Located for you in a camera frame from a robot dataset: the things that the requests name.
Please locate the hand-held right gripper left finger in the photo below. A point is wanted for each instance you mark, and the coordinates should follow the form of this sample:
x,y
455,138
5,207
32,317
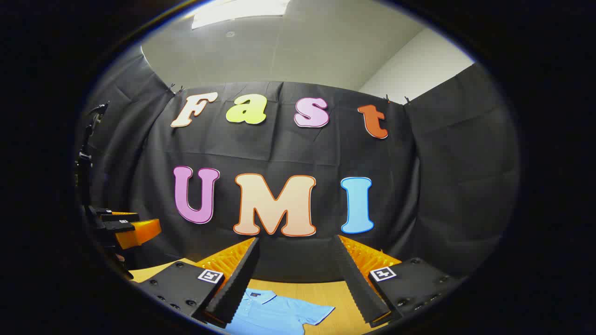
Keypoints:
x,y
237,284

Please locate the black backdrop cloth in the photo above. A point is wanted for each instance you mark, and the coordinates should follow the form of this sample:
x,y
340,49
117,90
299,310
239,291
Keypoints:
x,y
279,153

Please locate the light blue T-shirt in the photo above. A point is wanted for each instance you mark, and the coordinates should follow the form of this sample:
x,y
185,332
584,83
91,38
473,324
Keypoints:
x,y
274,311

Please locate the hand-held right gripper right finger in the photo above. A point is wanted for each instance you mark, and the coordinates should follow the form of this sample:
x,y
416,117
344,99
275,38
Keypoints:
x,y
358,288

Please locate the ceiling light panel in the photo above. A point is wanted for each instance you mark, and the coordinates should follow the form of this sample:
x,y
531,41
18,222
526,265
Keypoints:
x,y
242,11

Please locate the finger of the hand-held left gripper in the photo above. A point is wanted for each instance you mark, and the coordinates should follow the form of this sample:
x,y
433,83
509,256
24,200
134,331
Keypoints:
x,y
137,234
116,216

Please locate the black tripod stand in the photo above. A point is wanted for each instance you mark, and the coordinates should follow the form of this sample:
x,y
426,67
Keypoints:
x,y
86,153

